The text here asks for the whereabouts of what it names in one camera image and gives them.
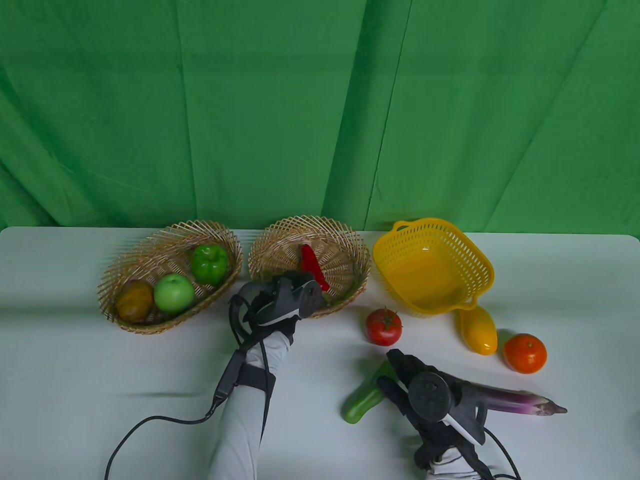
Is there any person's right hand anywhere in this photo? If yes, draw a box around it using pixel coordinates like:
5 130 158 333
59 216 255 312
376 348 487 468

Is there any person's left hand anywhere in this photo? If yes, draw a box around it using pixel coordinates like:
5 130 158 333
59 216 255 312
239 272 326 346

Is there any red tomato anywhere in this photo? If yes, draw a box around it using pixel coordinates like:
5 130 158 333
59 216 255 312
365 307 403 347

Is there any green bell pepper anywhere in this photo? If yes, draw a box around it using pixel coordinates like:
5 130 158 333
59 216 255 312
190 244 230 286

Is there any round wicker basket container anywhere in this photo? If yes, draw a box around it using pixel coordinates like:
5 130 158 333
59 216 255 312
248 215 372 319

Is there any long green pepper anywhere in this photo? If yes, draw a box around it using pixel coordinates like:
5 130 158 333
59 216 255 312
342 361 398 425

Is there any red chili pepper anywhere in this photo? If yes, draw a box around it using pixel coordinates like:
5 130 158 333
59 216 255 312
300 244 333 303

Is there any green apple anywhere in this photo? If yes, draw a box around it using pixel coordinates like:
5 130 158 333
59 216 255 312
153 273 196 315

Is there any yellow mango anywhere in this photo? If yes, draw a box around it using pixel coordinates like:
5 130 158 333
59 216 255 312
459 306 499 356

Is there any yellow plastic basket container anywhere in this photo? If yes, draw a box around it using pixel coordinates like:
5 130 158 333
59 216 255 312
372 217 495 318

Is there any purple eggplant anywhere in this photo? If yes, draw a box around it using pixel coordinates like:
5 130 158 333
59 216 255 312
465 382 568 417

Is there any oval wicker basket container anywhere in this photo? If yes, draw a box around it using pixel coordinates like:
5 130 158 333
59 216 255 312
97 220 243 336

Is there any brown kiwi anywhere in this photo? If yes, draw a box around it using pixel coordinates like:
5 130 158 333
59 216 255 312
116 279 155 323

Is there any orange fruit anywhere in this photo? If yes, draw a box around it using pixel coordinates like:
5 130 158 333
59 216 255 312
503 333 548 374

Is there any person's right forearm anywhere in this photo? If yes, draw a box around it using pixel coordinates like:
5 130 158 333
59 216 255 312
430 447 493 480

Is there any person's left forearm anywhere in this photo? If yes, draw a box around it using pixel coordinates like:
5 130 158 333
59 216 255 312
207 330 293 480

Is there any black round right-hand tracker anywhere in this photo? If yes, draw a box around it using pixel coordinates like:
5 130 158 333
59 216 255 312
407 371 487 446

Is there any black round left-hand tracker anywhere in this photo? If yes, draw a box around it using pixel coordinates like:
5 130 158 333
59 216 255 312
257 276 325 328

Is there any green backdrop cloth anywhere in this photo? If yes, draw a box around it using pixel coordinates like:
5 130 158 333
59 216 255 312
0 0 640 236

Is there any black left wrist box strap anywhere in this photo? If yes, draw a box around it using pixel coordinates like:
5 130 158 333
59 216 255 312
214 350 277 403

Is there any black right glove cable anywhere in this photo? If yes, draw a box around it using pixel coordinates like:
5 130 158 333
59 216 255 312
482 427 523 480

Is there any black glove cable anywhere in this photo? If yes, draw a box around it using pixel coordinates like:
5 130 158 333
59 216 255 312
104 285 273 480
482 427 523 480

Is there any black left glove cable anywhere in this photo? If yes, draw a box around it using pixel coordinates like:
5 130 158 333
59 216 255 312
104 285 273 480

